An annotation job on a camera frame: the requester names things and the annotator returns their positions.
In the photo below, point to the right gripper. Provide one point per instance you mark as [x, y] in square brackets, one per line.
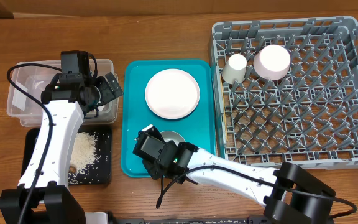
[155, 172]

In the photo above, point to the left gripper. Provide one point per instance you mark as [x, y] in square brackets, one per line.
[107, 93]

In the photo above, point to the grey small bowl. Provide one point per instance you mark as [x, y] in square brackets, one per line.
[172, 136]

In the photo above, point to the pink plate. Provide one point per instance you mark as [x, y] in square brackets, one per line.
[172, 94]

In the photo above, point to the white rice pile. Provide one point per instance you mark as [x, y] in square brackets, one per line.
[84, 151]

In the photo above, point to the brown food piece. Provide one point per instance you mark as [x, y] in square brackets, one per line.
[72, 169]

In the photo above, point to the white paper cup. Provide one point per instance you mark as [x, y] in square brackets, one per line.
[234, 69]

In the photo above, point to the pink bowl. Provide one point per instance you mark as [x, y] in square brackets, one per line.
[272, 62]

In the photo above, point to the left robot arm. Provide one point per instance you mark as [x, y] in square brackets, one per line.
[42, 194]

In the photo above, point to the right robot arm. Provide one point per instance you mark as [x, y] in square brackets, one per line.
[288, 194]

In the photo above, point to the grey dishwasher rack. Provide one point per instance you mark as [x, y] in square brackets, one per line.
[310, 116]

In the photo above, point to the black tray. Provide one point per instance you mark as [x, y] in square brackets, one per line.
[101, 174]

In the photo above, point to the clear plastic bin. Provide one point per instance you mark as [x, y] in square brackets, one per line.
[33, 81]

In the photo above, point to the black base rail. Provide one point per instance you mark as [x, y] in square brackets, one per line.
[197, 221]

